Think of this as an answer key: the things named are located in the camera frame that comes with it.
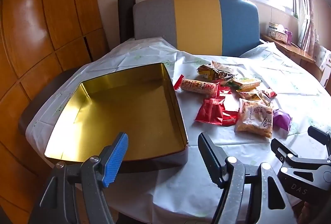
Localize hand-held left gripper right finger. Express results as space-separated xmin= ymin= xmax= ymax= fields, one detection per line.
xmin=198 ymin=132 xmax=298 ymax=224

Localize silver foil snack packet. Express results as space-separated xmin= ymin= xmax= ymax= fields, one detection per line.
xmin=197 ymin=64 xmax=216 ymax=80

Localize wooden wardrobe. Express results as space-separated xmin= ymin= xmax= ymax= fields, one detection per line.
xmin=0 ymin=0 xmax=110 ymax=224

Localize white plastic tablecloth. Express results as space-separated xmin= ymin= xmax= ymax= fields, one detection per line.
xmin=26 ymin=36 xmax=331 ymax=217

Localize rice cracker roll red ends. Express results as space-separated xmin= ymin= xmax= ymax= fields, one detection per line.
xmin=173 ymin=74 xmax=219 ymax=97

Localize black rolled mat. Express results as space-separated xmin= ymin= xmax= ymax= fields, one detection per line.
xmin=118 ymin=0 xmax=136 ymax=43

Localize gold tin box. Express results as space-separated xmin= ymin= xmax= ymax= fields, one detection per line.
xmin=44 ymin=62 xmax=189 ymax=175

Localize hanging floral curtain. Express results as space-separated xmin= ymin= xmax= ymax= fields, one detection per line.
xmin=284 ymin=0 xmax=322 ymax=51

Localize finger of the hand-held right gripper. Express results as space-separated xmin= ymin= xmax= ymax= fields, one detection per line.
xmin=308 ymin=126 xmax=331 ymax=160
xmin=271 ymin=138 xmax=331 ymax=204

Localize red foil snack packet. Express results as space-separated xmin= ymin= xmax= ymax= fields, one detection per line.
xmin=194 ymin=97 xmax=225 ymax=126
xmin=218 ymin=84 xmax=240 ymax=127

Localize small red candy packet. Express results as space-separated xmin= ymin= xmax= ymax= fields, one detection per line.
xmin=263 ymin=88 xmax=278 ymax=98

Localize purple snack packet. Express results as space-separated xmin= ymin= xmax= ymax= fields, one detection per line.
xmin=272 ymin=108 xmax=293 ymax=133

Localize green-edged cracker packet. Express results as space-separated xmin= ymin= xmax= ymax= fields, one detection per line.
xmin=231 ymin=76 xmax=262 ymax=92

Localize tissue box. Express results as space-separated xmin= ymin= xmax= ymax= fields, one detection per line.
xmin=268 ymin=22 xmax=293 ymax=45

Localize grey yellow blue chair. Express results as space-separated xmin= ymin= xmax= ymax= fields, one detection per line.
xmin=132 ymin=0 xmax=260 ymax=57

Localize beige pastry packet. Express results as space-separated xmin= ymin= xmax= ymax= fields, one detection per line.
xmin=234 ymin=98 xmax=274 ymax=139

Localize clear orange-edged snack packet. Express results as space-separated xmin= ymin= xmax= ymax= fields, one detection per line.
xmin=236 ymin=89 xmax=272 ymax=108

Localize dark brown snack packet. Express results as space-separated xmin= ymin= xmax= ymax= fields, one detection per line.
xmin=211 ymin=60 xmax=236 ymax=83

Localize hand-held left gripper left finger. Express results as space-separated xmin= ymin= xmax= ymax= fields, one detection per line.
xmin=28 ymin=132 xmax=129 ymax=224

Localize wooden side table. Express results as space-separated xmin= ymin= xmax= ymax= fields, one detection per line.
xmin=260 ymin=33 xmax=316 ymax=64

